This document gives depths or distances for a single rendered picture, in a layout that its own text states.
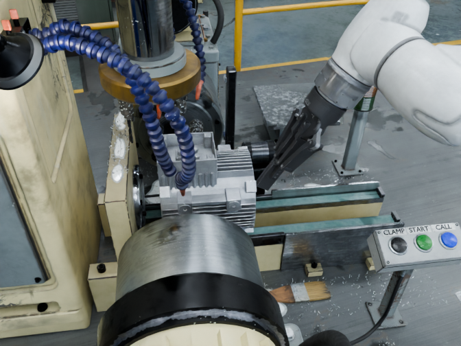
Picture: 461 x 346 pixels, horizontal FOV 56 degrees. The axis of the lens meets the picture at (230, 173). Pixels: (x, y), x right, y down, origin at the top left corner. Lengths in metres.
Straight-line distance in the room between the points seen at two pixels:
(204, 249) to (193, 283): 0.30
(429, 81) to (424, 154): 0.95
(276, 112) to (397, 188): 0.45
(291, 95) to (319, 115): 0.77
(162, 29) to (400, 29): 0.38
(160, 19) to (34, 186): 0.33
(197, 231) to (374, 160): 0.93
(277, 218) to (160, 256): 0.51
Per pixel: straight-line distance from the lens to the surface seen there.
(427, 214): 1.39
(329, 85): 0.80
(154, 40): 0.75
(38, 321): 1.03
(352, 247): 1.12
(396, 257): 0.87
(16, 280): 0.93
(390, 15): 0.77
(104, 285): 1.00
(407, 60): 0.71
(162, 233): 0.72
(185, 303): 0.38
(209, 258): 0.67
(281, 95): 1.57
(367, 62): 0.76
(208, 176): 0.90
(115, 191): 0.82
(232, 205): 0.90
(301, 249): 1.08
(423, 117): 0.69
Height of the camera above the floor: 1.68
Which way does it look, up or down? 39 degrees down
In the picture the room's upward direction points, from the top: 1 degrees clockwise
